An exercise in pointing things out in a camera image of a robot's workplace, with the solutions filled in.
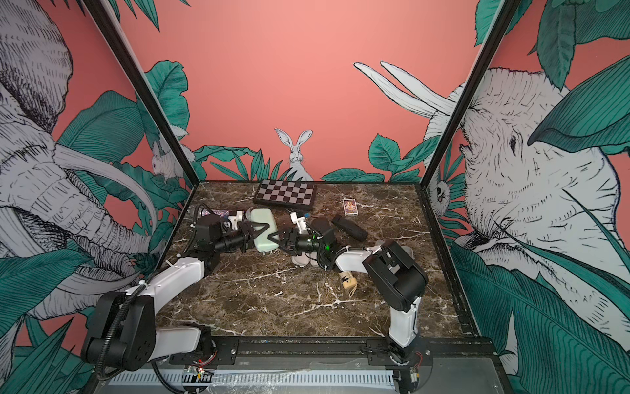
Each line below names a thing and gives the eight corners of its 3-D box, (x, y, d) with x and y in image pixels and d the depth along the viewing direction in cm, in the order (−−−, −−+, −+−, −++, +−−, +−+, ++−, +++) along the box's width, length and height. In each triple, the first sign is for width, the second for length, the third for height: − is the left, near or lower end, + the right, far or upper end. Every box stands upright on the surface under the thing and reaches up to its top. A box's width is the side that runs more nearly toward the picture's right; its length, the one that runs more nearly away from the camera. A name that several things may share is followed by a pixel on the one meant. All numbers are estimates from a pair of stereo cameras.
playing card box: (343, 215, 111) (344, 212, 109) (342, 201, 117) (343, 198, 115) (357, 215, 111) (358, 212, 109) (356, 201, 117) (356, 198, 115)
